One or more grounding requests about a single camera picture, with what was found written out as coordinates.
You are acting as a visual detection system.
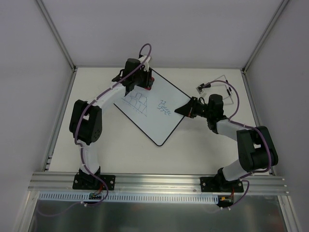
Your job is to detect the aluminium side rail right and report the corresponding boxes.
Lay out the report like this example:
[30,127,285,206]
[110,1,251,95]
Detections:
[241,70,276,176]

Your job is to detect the white whiteboard black frame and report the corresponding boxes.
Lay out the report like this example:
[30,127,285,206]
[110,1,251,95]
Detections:
[114,70,191,146]

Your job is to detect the aluminium corner post right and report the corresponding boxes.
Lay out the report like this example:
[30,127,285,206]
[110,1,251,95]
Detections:
[242,0,290,73]

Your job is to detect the aluminium corner post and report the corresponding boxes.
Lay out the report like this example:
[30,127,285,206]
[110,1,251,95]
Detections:
[34,0,76,72]
[242,0,290,73]

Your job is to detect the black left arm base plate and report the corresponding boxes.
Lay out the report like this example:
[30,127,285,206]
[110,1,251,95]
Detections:
[72,172,115,191]

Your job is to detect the white slotted cable duct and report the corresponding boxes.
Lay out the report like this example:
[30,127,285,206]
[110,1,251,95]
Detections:
[38,191,219,204]

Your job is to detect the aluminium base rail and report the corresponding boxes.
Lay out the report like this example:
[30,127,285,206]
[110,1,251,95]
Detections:
[28,172,290,196]

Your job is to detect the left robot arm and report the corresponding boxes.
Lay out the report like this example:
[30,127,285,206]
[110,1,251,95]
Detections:
[69,56,154,190]

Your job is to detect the red whiteboard eraser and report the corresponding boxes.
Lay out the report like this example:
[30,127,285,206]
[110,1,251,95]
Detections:
[145,77,155,90]

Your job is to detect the aluminium side rail left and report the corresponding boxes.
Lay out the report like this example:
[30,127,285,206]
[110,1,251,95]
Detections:
[40,68,77,172]

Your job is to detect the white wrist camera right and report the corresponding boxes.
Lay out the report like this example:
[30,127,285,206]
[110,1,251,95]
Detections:
[196,83,205,94]

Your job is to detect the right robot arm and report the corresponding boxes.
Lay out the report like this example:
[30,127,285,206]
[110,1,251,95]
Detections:
[174,94,279,192]

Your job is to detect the aluminium side rail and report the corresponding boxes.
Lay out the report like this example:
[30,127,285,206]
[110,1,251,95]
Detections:
[40,68,77,172]
[241,70,276,176]

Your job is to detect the aluminium corner post left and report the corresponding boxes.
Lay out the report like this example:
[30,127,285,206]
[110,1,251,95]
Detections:
[34,0,76,72]

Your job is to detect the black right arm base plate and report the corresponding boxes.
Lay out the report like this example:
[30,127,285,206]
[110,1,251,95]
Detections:
[199,177,244,193]

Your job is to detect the white wire whiteboard stand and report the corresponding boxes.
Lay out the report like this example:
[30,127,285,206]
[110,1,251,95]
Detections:
[205,75,234,105]

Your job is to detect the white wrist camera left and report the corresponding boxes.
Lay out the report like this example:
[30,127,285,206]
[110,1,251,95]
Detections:
[138,55,152,72]

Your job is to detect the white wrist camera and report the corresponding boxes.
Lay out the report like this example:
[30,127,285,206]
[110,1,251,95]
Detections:
[138,55,152,72]
[196,83,205,94]

